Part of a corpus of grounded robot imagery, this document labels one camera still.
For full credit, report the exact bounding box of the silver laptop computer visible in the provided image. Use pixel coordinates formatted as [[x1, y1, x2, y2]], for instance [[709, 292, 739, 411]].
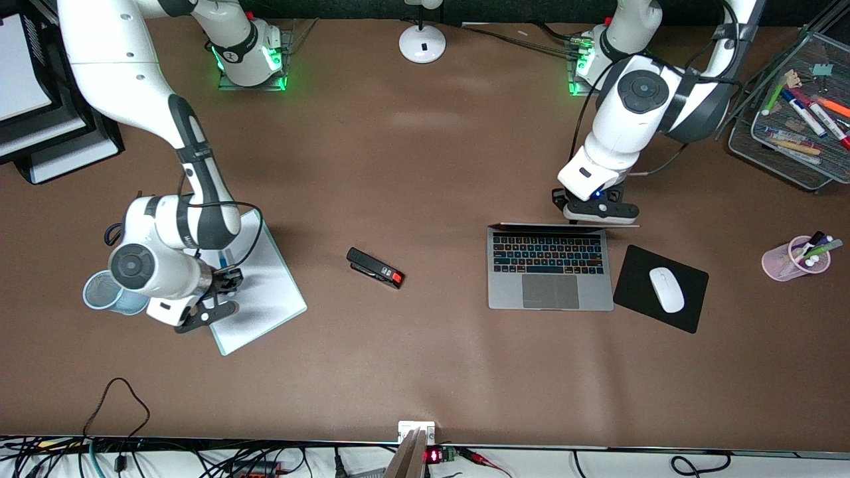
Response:
[[487, 222, 639, 311]]

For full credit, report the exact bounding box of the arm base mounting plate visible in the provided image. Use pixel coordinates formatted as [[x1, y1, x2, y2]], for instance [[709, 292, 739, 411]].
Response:
[[218, 27, 293, 92], [566, 37, 602, 98]]

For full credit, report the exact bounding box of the green marker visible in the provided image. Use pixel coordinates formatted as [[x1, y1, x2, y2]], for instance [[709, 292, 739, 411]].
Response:
[[794, 240, 844, 261]]

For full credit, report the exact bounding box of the white marker red cap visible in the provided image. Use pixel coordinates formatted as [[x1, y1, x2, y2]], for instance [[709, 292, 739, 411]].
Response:
[[807, 100, 850, 151]]

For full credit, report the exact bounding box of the mint green clipboard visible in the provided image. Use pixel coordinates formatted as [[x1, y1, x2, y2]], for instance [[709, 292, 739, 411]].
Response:
[[199, 211, 308, 357]]

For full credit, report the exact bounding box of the black mouse pad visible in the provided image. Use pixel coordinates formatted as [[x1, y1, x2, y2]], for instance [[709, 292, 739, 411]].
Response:
[[612, 244, 710, 334]]

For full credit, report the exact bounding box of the white computer mouse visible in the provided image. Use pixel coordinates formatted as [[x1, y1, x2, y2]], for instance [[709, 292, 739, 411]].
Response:
[[649, 267, 685, 314]]

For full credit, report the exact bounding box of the blue mesh pen cup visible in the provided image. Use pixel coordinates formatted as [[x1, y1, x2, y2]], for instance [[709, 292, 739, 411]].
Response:
[[82, 269, 150, 316]]

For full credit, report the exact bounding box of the black stapler red tip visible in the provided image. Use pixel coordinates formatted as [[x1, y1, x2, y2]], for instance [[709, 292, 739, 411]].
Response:
[[346, 247, 405, 290]]

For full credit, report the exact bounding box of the metal mesh desk organizer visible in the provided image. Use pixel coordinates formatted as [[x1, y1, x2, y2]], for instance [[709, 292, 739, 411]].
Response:
[[728, 27, 850, 193]]

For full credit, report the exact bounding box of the pink translucent pen cup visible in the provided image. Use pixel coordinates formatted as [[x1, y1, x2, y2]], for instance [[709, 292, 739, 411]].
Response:
[[761, 236, 832, 282]]

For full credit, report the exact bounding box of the black stacked letter tray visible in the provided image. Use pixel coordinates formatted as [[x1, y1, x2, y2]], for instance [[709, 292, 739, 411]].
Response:
[[0, 0, 126, 185]]

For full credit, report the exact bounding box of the green highlighter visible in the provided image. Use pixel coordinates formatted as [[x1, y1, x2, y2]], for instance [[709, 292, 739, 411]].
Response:
[[762, 78, 788, 117]]

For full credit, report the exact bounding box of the yellow pencil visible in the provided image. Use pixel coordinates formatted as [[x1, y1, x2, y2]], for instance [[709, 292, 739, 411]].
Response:
[[767, 136, 824, 157]]

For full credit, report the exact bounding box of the small white box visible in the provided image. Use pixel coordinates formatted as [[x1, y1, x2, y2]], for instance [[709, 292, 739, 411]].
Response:
[[398, 420, 436, 445]]

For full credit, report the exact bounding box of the orange highlighter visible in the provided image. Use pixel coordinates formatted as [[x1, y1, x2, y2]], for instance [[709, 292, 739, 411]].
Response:
[[815, 95, 850, 120]]

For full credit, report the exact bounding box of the white round stand base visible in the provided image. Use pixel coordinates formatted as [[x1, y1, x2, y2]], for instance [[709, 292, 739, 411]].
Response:
[[398, 0, 447, 64]]

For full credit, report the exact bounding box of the white paper sheet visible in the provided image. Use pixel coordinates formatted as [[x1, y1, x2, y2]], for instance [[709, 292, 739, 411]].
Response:
[[0, 13, 54, 123]]

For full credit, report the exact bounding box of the thin black looped cable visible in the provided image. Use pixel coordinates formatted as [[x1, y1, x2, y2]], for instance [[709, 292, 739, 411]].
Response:
[[82, 376, 151, 473]]

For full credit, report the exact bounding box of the black power cable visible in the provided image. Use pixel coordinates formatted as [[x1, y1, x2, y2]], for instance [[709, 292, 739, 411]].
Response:
[[458, 22, 580, 57]]

